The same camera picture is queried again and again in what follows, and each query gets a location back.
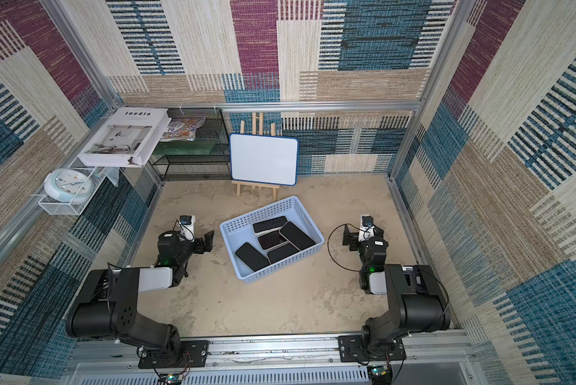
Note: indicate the white round clock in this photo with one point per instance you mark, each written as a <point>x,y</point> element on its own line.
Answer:
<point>68,185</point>

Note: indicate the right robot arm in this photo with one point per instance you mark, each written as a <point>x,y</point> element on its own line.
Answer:
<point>416,301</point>

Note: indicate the wooden easel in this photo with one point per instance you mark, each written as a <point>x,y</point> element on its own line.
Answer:
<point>258,129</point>

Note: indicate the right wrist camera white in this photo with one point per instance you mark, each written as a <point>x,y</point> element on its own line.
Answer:
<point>367,228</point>

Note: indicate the black wire rack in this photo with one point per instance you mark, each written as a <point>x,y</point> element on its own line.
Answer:
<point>203,155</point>

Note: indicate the white book box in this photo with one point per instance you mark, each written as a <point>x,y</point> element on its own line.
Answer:
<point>127,139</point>

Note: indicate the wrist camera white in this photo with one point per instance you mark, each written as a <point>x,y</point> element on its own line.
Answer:
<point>367,228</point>
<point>186,224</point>

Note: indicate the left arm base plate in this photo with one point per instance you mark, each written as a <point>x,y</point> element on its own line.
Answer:
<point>191,353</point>

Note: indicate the colourful snack packet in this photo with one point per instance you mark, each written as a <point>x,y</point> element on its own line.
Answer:
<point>182,129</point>

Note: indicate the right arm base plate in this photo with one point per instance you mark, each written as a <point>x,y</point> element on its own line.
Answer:
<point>352,349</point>

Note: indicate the black phone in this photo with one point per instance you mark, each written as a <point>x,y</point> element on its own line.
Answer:
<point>269,225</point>
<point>294,235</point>
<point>282,252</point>
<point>251,257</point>

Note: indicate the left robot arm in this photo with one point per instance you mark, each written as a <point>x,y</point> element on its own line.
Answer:
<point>106,306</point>

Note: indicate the aluminium front rail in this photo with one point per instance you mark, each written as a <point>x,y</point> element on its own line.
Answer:
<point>444,357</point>

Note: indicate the black phone top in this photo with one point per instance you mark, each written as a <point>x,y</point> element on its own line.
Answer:
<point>269,225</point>

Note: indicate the clear acrylic shelf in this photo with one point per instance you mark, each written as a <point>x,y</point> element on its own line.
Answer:
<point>98,174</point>

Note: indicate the dark reddish phone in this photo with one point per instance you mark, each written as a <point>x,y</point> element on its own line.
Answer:
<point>271,240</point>

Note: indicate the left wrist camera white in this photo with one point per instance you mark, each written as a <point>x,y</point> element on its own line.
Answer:
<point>186,224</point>

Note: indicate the blue plastic storage basket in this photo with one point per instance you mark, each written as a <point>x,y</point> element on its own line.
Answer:
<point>238,231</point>

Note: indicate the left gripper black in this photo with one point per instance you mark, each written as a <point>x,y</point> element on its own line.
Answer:
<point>199,249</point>

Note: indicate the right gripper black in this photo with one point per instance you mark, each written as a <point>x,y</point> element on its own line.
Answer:
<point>354,238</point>

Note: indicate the white whiteboard blue frame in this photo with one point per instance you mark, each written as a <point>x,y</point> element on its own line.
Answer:
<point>264,159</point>

